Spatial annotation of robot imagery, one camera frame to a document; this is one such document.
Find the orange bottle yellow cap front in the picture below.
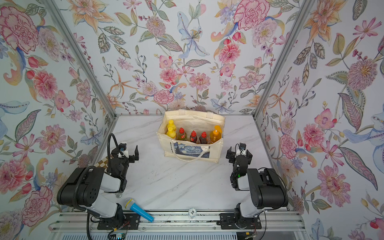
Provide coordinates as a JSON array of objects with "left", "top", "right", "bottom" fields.
[{"left": 167, "top": 120, "right": 177, "bottom": 131}]

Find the dark red bottle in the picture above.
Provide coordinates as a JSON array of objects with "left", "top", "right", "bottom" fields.
[
  {"left": 199, "top": 132, "right": 209, "bottom": 145},
  {"left": 190, "top": 131, "right": 198, "bottom": 143}
]

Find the dark red bottle front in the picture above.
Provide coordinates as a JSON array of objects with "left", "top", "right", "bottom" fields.
[{"left": 199, "top": 132, "right": 209, "bottom": 145}]

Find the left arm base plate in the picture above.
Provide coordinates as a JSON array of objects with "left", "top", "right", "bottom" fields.
[{"left": 97, "top": 213, "right": 140, "bottom": 231}]

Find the blue toy microphone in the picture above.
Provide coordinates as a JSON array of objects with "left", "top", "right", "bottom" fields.
[{"left": 125, "top": 198, "right": 154, "bottom": 223}]

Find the wooden checkerboard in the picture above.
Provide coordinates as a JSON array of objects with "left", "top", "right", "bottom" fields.
[{"left": 95, "top": 158, "right": 109, "bottom": 169}]

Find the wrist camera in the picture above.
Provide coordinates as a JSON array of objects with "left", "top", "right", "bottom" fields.
[
  {"left": 236, "top": 143, "right": 247, "bottom": 156},
  {"left": 118, "top": 142, "right": 129, "bottom": 159}
]

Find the green circuit board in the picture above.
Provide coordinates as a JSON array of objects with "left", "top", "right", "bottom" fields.
[{"left": 108, "top": 233, "right": 126, "bottom": 240}]

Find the orange bottle yellow cap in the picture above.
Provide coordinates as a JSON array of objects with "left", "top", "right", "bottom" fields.
[
  {"left": 166, "top": 127, "right": 177, "bottom": 140},
  {"left": 167, "top": 120, "right": 177, "bottom": 131}
]

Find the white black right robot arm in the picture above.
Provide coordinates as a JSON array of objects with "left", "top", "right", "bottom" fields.
[{"left": 226, "top": 144, "right": 289, "bottom": 219}]

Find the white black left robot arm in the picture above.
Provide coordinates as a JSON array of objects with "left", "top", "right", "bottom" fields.
[{"left": 57, "top": 144, "right": 139, "bottom": 227}]

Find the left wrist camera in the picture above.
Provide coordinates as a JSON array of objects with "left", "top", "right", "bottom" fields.
[{"left": 118, "top": 142, "right": 129, "bottom": 159}]

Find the cream canvas shopping bag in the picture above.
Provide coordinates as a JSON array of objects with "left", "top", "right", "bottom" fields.
[{"left": 157, "top": 110, "right": 225, "bottom": 163}]

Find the large orange dish soap bottle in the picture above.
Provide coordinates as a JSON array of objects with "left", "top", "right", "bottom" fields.
[{"left": 210, "top": 125, "right": 222, "bottom": 144}]

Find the aluminium rail frame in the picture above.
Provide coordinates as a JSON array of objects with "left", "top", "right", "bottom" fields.
[{"left": 48, "top": 209, "right": 309, "bottom": 240}]

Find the green dish soap bottle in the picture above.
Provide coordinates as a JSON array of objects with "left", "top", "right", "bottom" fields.
[{"left": 177, "top": 128, "right": 188, "bottom": 141}]

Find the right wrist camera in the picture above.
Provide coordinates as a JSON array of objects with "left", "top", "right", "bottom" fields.
[{"left": 236, "top": 143, "right": 247, "bottom": 156}]

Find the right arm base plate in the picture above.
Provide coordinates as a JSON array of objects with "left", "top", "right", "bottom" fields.
[{"left": 217, "top": 213, "right": 262, "bottom": 230}]

